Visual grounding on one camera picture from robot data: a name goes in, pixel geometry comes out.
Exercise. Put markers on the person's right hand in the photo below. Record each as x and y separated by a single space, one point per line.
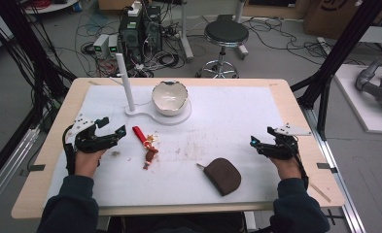
289 168

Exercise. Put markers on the white floor board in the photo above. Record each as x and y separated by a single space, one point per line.
357 106

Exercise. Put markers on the small grey power unit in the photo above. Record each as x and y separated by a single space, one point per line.
101 44
113 44

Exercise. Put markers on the person's left hand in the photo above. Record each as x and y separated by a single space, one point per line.
86 163

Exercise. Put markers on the brown zip pouch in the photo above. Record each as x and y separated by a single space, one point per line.
224 176

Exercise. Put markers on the aluminium rail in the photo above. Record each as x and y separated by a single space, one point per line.
340 181
7 174

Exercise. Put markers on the white stand with pole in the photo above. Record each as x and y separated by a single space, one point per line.
127 87

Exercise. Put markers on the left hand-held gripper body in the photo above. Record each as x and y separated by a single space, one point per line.
91 142

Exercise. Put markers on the black computer tower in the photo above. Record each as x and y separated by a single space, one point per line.
131 37
153 30

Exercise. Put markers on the black metal frame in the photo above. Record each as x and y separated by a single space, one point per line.
26 42
340 48

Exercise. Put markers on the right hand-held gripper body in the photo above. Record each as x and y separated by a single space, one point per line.
282 149

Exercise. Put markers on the white table mat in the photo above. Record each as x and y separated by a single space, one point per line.
227 129

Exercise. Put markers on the white eggshell-shaped bowl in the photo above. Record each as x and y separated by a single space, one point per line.
169 97

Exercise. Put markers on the white metal stand leg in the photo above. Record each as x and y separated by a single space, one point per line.
186 32
241 48

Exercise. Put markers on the wooden table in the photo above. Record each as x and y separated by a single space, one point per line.
295 181

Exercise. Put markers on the thin wooden stick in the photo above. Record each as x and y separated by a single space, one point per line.
319 192

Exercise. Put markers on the black round stool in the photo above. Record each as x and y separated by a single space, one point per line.
225 32

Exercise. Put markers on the white power strip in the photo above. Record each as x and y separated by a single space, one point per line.
135 9

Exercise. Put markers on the grey tape piece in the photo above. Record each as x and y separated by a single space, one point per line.
326 167
36 168

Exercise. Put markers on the cardboard box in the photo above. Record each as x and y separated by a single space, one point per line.
331 17

